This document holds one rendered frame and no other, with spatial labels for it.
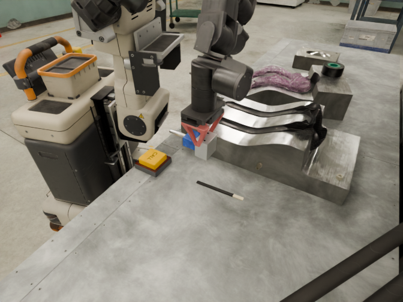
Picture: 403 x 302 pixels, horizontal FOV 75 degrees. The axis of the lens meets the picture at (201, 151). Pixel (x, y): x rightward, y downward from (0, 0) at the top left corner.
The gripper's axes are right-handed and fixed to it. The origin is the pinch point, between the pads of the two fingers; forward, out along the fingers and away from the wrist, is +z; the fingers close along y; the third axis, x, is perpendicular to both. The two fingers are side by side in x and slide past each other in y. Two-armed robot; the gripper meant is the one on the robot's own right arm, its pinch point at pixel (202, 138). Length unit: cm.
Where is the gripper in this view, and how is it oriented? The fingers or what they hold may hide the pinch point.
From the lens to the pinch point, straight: 66.0
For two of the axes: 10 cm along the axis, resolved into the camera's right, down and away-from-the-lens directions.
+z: -0.2, 7.6, 6.5
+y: 5.2, -5.5, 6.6
